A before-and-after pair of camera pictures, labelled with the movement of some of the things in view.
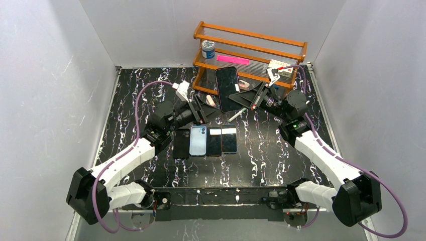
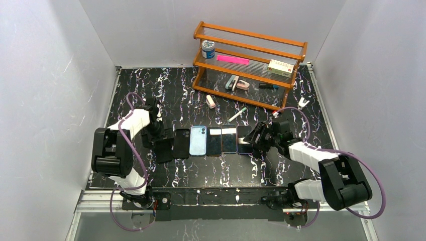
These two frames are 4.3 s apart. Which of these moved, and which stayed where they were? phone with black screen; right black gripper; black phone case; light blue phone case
Moved: right black gripper
Stayed: black phone case; phone with black screen; light blue phone case
